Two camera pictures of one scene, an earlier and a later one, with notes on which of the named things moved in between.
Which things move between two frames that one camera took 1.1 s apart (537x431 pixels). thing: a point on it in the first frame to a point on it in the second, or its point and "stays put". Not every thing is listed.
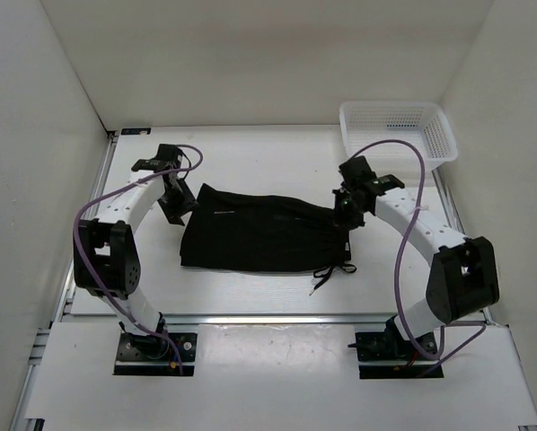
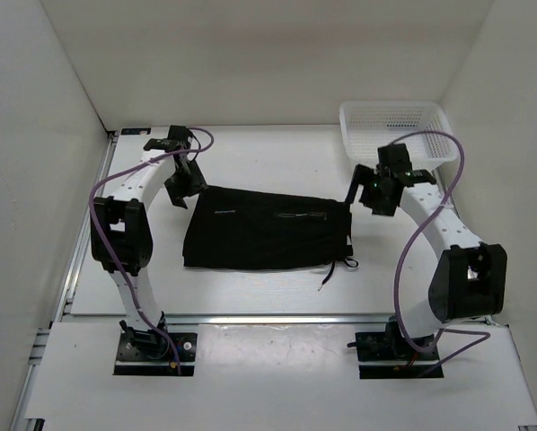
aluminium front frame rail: [277, 319] stays put
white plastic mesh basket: [423, 123] stays put
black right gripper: [342, 221] to [364, 175]
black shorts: [233, 230] stays put
